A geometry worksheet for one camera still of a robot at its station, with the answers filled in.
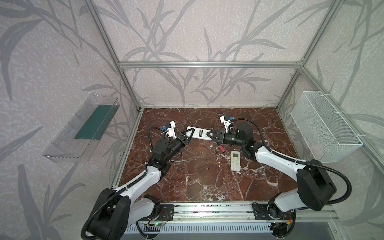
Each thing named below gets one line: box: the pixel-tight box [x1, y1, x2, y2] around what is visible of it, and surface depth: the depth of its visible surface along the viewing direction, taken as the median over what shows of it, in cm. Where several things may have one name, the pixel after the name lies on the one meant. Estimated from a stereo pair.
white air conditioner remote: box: [231, 150, 241, 172], surface depth 91 cm
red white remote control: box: [186, 128, 213, 140], surface depth 76 cm
